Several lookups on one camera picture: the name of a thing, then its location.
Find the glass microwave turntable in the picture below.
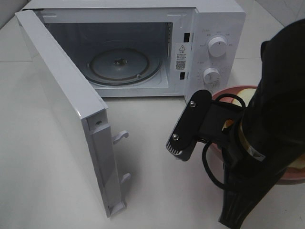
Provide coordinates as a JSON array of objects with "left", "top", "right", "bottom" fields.
[{"left": 86, "top": 48, "right": 162, "bottom": 86}]

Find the white power knob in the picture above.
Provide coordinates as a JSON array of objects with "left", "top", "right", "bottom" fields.
[{"left": 207, "top": 36, "right": 227, "bottom": 57}]

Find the white warning label sticker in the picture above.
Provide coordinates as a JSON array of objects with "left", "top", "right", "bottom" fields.
[{"left": 174, "top": 42, "right": 189, "bottom": 71}]

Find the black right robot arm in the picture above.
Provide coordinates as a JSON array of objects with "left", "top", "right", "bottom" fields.
[{"left": 219, "top": 20, "right": 305, "bottom": 229}]

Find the white microwave door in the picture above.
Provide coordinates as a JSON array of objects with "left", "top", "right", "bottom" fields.
[{"left": 16, "top": 10, "right": 131, "bottom": 216}]

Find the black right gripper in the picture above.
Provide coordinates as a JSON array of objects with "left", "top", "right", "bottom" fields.
[{"left": 219, "top": 114, "right": 286, "bottom": 229}]

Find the pink plate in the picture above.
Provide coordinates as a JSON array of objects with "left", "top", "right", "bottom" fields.
[{"left": 201, "top": 85, "right": 305, "bottom": 186}]

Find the white microwave oven body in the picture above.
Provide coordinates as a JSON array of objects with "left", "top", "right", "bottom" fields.
[{"left": 16, "top": 0, "right": 246, "bottom": 99}]

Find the sandwich with lettuce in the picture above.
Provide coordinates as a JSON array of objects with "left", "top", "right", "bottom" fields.
[{"left": 230, "top": 87, "right": 305, "bottom": 172}]

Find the white timer knob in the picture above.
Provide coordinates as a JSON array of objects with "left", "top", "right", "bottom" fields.
[{"left": 203, "top": 68, "right": 221, "bottom": 84}]

